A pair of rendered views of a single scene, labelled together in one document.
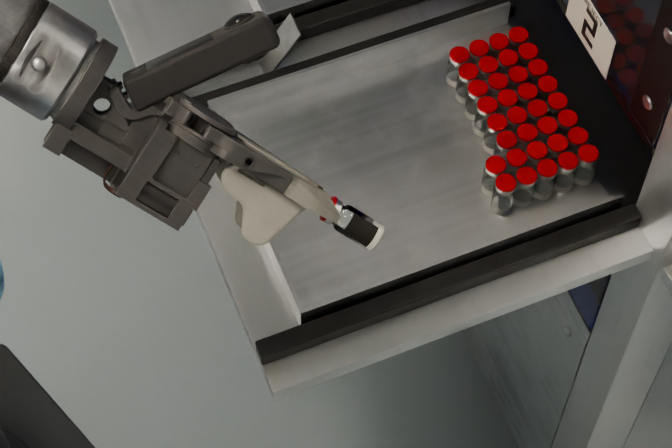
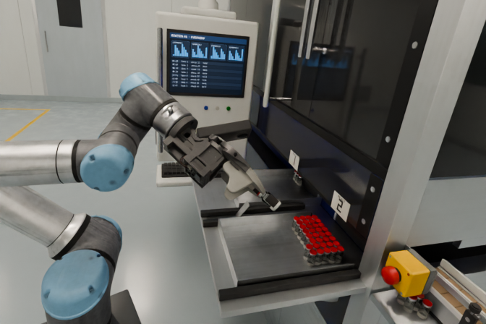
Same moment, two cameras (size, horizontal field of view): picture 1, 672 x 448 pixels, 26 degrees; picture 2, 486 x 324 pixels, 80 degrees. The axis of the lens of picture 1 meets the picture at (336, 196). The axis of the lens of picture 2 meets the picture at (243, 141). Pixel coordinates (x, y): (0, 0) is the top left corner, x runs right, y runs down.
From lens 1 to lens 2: 0.65 m
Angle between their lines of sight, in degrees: 39
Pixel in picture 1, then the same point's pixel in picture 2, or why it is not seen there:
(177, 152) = (210, 150)
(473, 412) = not seen: outside the picture
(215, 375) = not seen: outside the picture
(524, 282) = (320, 289)
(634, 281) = (357, 306)
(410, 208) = (279, 259)
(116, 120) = (191, 139)
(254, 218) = (233, 181)
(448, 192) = (292, 257)
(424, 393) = not seen: outside the picture
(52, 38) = (177, 105)
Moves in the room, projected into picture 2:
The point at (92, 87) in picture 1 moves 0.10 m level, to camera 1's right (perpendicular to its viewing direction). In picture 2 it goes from (186, 121) to (236, 128)
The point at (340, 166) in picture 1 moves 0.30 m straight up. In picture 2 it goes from (256, 244) to (268, 155)
